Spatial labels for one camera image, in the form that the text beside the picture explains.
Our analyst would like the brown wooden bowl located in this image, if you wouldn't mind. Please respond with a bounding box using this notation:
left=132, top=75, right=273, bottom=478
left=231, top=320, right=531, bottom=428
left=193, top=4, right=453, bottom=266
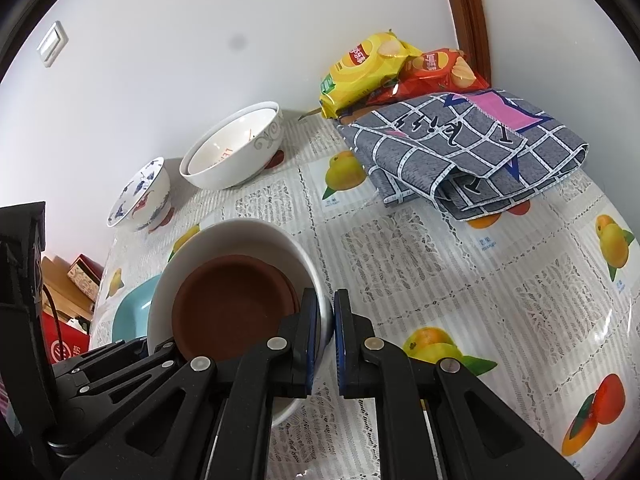
left=265, top=262, right=300, bottom=315
left=171, top=255, right=288, bottom=362

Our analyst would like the red paper bag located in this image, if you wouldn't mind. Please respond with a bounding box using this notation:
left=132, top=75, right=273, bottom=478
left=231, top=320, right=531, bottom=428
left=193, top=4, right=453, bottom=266
left=42, top=312, right=89, bottom=364

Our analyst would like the light blue square plate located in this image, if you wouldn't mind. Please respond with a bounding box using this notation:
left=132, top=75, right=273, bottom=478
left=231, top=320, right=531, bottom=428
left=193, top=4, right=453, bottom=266
left=112, top=275, right=160, bottom=342

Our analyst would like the patterned cardboard box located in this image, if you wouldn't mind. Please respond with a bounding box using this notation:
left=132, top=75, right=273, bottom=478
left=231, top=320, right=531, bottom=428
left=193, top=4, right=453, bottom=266
left=66, top=254, right=103, bottom=302

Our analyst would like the fruit print plastic tablecloth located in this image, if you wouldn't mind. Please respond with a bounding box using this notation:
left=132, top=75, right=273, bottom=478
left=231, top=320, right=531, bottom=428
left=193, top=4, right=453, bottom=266
left=90, top=117, right=639, bottom=479

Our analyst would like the large white ceramic bowl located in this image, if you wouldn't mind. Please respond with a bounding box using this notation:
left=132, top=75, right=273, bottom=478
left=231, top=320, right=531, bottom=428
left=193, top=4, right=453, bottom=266
left=179, top=101, right=284, bottom=191

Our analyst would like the blue white porcelain bowl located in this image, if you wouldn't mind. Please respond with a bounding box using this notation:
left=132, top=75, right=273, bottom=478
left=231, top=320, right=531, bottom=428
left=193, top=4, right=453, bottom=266
left=106, top=157, right=171, bottom=232

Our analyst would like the grey checkered folded cloth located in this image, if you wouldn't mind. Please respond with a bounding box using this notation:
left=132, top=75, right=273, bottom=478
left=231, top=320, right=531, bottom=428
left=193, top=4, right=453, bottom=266
left=336, top=89, right=588, bottom=221

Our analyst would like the lemon rabbit print bowl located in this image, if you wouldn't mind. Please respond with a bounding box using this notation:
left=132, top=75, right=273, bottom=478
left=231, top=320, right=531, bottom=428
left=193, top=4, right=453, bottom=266
left=186, top=105, right=277, bottom=174

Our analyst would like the yellow chips bag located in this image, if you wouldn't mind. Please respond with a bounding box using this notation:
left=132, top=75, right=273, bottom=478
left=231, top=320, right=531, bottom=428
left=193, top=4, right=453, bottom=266
left=319, top=32, right=422, bottom=119

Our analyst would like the red chips bag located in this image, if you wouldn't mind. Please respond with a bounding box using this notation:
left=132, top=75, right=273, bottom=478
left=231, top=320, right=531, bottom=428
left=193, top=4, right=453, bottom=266
left=366, top=49, right=489, bottom=105

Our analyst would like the black cable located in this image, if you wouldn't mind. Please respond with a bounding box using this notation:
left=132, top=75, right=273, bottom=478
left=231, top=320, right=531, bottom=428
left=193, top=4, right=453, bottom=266
left=41, top=284, right=66, bottom=361

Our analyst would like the white wall switch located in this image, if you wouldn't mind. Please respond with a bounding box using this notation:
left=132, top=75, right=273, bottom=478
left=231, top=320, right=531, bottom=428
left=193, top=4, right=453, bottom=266
left=37, top=21, right=68, bottom=67

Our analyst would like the brown wooden door frame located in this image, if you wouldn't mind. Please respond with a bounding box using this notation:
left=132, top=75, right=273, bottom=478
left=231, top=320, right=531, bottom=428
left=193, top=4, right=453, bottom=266
left=449, top=0, right=491, bottom=82

